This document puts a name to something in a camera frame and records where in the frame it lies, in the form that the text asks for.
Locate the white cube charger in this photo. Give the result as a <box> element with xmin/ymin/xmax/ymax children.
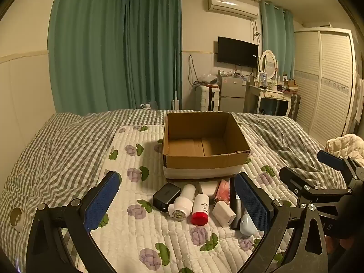
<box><xmin>212</xmin><ymin>201</ymin><xmax>237</xmax><ymax>228</ymax></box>

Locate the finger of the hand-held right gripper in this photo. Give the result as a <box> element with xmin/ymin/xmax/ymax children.
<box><xmin>279</xmin><ymin>166</ymin><xmax>350</xmax><ymax>205</ymax></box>
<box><xmin>317</xmin><ymin>150</ymin><xmax>364</xmax><ymax>179</ymax></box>

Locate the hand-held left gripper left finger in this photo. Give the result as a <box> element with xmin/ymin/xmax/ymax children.
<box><xmin>25</xmin><ymin>171</ymin><xmax>121</xmax><ymax>273</ymax></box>

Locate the black wall television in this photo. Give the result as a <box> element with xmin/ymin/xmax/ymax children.
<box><xmin>217</xmin><ymin>36</ymin><xmax>259</xmax><ymax>69</ymax></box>

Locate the white and blue earbud case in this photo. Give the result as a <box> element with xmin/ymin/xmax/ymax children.
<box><xmin>240</xmin><ymin>213</ymin><xmax>263</xmax><ymax>237</ymax></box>

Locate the white flat mop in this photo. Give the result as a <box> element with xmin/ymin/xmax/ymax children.
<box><xmin>170</xmin><ymin>50</ymin><xmax>182</xmax><ymax>110</ymax></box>

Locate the white bottle with red cap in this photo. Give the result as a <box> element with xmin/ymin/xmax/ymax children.
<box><xmin>190</xmin><ymin>193</ymin><xmax>210</xmax><ymax>226</ymax></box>

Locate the wide green curtain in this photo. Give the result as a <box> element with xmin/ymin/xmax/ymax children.
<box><xmin>48</xmin><ymin>0</ymin><xmax>183</xmax><ymax>114</ymax></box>

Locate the white louvered wardrobe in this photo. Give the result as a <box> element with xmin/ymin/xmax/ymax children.
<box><xmin>293</xmin><ymin>28</ymin><xmax>361</xmax><ymax>146</ymax></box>

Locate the hanging wall cable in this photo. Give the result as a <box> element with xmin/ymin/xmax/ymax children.
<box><xmin>187</xmin><ymin>54</ymin><xmax>201</xmax><ymax>88</ymax></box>

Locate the white air conditioner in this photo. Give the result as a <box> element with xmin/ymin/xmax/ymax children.
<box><xmin>207</xmin><ymin>0</ymin><xmax>260</xmax><ymax>21</ymax></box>

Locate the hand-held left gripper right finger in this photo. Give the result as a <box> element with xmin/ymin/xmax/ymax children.
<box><xmin>234</xmin><ymin>172</ymin><xmax>329</xmax><ymax>273</ymax></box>

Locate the silver small fridge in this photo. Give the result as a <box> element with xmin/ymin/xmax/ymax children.
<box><xmin>217</xmin><ymin>74</ymin><xmax>251</xmax><ymax>113</ymax></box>

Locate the oval white mirror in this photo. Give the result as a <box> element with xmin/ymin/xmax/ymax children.
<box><xmin>259</xmin><ymin>50</ymin><xmax>278</xmax><ymax>79</ymax></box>

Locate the black cylinder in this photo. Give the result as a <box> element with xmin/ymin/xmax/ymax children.
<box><xmin>230</xmin><ymin>193</ymin><xmax>243</xmax><ymax>230</ymax></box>

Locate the pink packet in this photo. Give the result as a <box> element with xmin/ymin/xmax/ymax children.
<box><xmin>215</xmin><ymin>179</ymin><xmax>231</xmax><ymax>202</ymax></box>

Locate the black power adapter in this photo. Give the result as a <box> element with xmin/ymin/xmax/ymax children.
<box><xmin>153</xmin><ymin>182</ymin><xmax>182</xmax><ymax>213</ymax></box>

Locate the white quilted jacket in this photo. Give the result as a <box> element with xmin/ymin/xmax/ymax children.
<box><xmin>325</xmin><ymin>134</ymin><xmax>364</xmax><ymax>161</ymax></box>

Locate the green checked blanket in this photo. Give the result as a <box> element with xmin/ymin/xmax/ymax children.
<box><xmin>0</xmin><ymin>109</ymin><xmax>347</xmax><ymax>273</ymax></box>

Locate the dark suitcase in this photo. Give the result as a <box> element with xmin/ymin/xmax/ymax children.
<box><xmin>289</xmin><ymin>94</ymin><xmax>301</xmax><ymax>120</ymax></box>

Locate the white bottle with patterned cap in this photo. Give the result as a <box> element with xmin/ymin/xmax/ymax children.
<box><xmin>168</xmin><ymin>184</ymin><xmax>196</xmax><ymax>222</ymax></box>

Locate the brown cardboard box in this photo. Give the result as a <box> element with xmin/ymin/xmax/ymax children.
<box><xmin>162</xmin><ymin>111</ymin><xmax>251</xmax><ymax>180</ymax></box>

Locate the white floral quilted mat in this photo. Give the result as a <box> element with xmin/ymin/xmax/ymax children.
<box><xmin>61</xmin><ymin>125</ymin><xmax>302</xmax><ymax>273</ymax></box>

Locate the white rounded case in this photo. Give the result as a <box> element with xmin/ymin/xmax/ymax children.
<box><xmin>198</xmin><ymin>180</ymin><xmax>219</xmax><ymax>197</ymax></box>

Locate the white ribbed suitcase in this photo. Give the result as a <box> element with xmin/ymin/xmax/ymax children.
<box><xmin>195</xmin><ymin>84</ymin><xmax>221</xmax><ymax>111</ymax></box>

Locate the white dressing table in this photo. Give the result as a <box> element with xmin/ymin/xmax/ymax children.
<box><xmin>244</xmin><ymin>83</ymin><xmax>300</xmax><ymax>117</ymax></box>

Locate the narrow green curtain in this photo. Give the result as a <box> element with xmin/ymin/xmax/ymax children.
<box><xmin>260</xmin><ymin>0</ymin><xmax>295</xmax><ymax>78</ymax></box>

